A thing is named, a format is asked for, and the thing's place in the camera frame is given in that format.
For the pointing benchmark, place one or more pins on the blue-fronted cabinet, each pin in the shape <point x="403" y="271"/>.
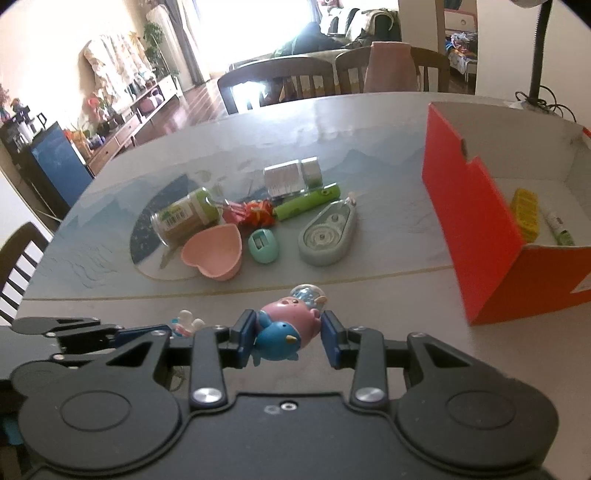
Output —
<point x="55" y="157"/>

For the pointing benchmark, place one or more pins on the grey-green correction tape dispenser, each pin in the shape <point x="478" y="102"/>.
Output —
<point x="323" y="235"/>

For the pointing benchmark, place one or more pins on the gooseneck desk lamp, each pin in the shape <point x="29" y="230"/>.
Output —
<point x="538" y="69"/>

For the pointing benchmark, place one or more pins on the sofa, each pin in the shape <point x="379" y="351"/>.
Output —
<point x="355" y="25"/>

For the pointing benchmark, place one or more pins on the pink heart-shaped bowl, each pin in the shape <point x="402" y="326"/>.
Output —
<point x="212" y="254"/>

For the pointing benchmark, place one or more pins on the pink and blue pig toy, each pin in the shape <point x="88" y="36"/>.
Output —
<point x="286" y="323"/>

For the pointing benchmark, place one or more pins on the white standing air conditioner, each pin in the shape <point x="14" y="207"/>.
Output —
<point x="164" y="37"/>

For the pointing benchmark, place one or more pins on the yellow plastic case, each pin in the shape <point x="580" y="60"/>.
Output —
<point x="526" y="212"/>

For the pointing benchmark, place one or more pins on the glass jar with green lid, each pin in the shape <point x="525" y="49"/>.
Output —
<point x="184" y="219"/>

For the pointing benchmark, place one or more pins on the black coffee maker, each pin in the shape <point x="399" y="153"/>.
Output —
<point x="25" y="120"/>

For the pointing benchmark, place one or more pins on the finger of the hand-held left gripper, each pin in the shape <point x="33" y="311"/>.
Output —
<point x="143" y="338"/>
<point x="78" y="360"/>

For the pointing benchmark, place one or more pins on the floral hanging cloth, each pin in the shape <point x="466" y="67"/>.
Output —
<point x="117" y="57"/>

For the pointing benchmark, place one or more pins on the wooden media cabinet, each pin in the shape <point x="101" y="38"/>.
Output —
<point x="124" y="134"/>

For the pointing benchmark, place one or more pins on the teal egg-shaped pencil sharpener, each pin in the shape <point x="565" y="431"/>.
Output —
<point x="264" y="247"/>

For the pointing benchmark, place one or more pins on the potted green plant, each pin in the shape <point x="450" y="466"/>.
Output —
<point x="154" y="44"/>

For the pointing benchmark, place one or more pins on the dark wooden chair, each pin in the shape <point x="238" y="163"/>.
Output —
<point x="23" y="244"/>

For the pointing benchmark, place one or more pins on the plush bear toy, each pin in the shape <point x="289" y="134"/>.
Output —
<point x="331" y="3"/>

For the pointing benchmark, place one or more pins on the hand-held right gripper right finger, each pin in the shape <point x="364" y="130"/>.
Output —
<point x="331" y="340"/>

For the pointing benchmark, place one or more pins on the green monster tube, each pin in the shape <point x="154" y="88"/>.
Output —
<point x="304" y="203"/>

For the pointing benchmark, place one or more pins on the pink cloth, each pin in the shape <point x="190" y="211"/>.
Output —
<point x="390" y="67"/>

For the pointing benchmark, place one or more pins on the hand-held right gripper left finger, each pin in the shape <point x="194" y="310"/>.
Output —
<point x="245" y="337"/>

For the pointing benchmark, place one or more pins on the small white figurine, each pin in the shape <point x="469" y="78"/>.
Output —
<point x="187" y="319"/>

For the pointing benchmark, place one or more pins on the wooden chair with cream slats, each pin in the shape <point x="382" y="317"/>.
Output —
<point x="277" y="67"/>

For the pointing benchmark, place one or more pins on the large silver tape roll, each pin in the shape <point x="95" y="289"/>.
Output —
<point x="284" y="180"/>

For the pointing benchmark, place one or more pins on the red cardboard box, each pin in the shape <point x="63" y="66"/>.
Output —
<point x="466" y="221"/>

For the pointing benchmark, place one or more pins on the dark clothes pile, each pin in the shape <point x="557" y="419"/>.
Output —
<point x="309" y="39"/>

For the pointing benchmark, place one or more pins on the wooden dining chair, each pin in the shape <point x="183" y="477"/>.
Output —
<point x="434" y="57"/>

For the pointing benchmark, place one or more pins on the green and white glue stick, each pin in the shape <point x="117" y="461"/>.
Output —
<point x="561" y="228"/>

